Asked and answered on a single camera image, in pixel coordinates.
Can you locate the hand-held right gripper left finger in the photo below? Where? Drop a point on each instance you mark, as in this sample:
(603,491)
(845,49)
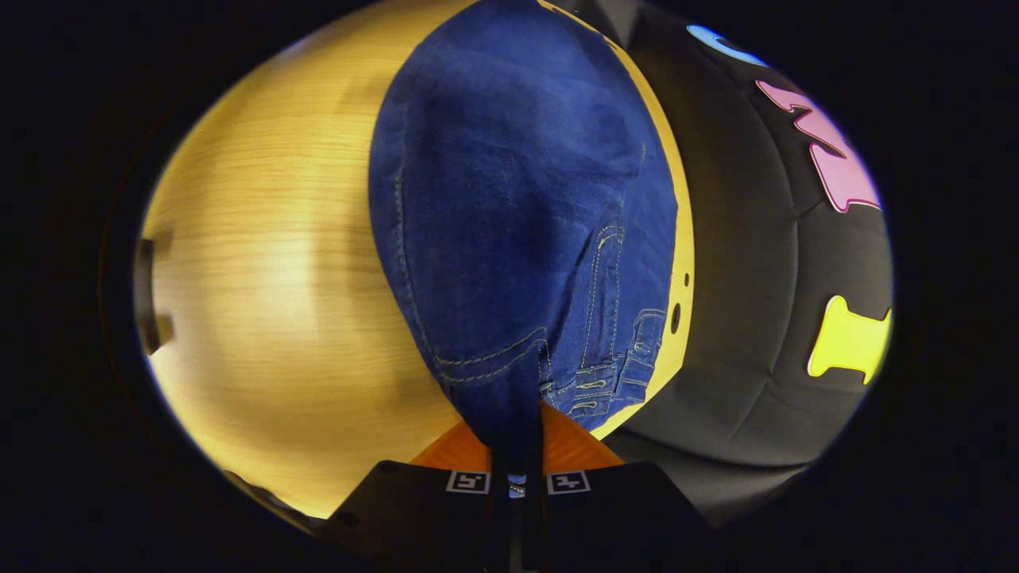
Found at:
(414,509)

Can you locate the black backdrop cloth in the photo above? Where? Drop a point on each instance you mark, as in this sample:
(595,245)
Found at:
(740,278)

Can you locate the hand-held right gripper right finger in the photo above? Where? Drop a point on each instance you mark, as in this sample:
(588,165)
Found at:
(621,509)

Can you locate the blue denim jeans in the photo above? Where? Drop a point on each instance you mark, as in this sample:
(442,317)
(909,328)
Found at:
(509,199)

